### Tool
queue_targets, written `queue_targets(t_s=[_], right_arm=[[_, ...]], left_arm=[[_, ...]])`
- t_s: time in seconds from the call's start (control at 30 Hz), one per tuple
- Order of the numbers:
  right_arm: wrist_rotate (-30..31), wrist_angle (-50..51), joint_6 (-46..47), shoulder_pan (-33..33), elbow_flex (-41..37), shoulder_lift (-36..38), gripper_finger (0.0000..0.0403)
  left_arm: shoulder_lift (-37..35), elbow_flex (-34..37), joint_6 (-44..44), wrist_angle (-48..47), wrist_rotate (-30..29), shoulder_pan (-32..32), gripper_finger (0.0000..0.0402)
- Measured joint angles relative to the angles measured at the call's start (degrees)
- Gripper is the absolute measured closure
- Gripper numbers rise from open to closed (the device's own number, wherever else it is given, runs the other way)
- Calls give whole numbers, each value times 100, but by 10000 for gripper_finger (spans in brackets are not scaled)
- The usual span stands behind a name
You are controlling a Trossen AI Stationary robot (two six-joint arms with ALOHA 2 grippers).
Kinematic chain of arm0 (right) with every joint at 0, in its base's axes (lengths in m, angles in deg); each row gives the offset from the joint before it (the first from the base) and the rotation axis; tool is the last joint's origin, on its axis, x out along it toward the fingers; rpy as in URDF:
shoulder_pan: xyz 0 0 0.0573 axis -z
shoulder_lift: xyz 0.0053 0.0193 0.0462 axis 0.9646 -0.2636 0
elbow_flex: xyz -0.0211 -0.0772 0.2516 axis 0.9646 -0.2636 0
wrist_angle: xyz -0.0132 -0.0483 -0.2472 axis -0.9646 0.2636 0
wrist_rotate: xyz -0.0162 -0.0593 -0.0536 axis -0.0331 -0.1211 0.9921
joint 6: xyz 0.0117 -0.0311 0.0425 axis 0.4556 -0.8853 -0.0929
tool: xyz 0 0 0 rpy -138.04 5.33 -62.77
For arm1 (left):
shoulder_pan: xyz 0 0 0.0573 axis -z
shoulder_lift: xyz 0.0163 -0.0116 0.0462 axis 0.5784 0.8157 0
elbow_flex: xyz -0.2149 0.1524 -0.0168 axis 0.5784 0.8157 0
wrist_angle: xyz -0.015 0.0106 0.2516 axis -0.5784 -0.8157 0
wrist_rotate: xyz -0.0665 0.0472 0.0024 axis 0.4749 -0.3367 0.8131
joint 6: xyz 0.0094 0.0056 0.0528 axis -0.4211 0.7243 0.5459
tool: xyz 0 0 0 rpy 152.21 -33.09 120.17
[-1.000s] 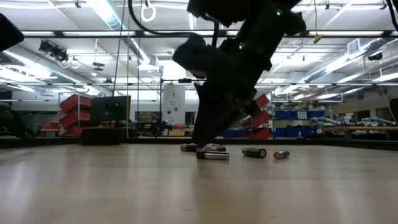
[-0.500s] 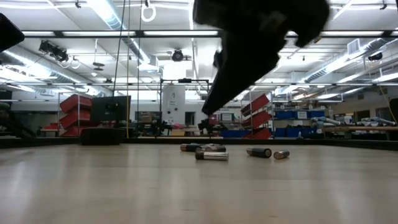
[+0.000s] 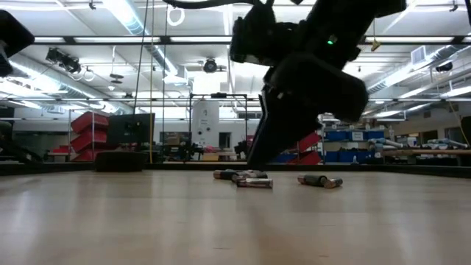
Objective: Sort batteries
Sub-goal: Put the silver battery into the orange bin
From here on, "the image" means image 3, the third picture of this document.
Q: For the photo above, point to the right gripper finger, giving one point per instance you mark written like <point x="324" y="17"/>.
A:
<point x="294" y="121"/>
<point x="266" y="129"/>

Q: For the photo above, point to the black background robot arm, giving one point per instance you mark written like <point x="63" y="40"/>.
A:
<point x="189" y="150"/>
<point x="241" y="147"/>

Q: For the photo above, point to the red storage bin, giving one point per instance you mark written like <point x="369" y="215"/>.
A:
<point x="309" y="158"/>
<point x="90" y="122"/>
<point x="84" y="156"/>
<point x="311" y="141"/>
<point x="88" y="141"/>

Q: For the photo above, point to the wide blue storage bin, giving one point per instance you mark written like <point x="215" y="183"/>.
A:
<point x="285" y="159"/>

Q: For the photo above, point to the black ceiling device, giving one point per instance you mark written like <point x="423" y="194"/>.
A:
<point x="62" y="59"/>

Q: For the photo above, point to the blue storage bin row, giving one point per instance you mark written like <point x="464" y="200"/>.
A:
<point x="342" y="156"/>

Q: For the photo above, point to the white cylindrical column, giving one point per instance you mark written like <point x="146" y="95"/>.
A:
<point x="205" y="121"/>

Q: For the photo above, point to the grey material roll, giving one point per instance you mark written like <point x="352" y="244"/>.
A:
<point x="384" y="143"/>
<point x="447" y="143"/>

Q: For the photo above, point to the thin black crossbar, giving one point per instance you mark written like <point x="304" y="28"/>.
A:
<point x="165" y="99"/>

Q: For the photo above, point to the black disc lamp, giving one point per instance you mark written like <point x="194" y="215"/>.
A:
<point x="116" y="76"/>

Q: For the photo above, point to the black overhead beam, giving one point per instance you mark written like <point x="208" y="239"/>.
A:
<point x="165" y="39"/>

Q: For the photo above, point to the white air vent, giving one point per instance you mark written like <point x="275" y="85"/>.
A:
<point x="418" y="55"/>

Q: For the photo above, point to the wooden workbench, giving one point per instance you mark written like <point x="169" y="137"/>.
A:
<point x="423" y="151"/>

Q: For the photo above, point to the black flat screen monitor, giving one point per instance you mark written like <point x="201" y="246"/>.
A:
<point x="130" y="129"/>

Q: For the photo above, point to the black ceiling speaker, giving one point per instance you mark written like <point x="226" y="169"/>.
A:
<point x="444" y="67"/>

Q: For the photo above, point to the silver ventilation duct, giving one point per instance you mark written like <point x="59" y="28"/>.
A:
<point x="125" y="18"/>
<point x="397" y="75"/>
<point x="29" y="73"/>

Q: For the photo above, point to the black round ceiling camera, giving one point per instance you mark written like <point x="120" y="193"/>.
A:
<point x="210" y="65"/>

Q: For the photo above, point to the black aluminium table frame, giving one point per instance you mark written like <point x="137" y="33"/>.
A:
<point x="368" y="168"/>

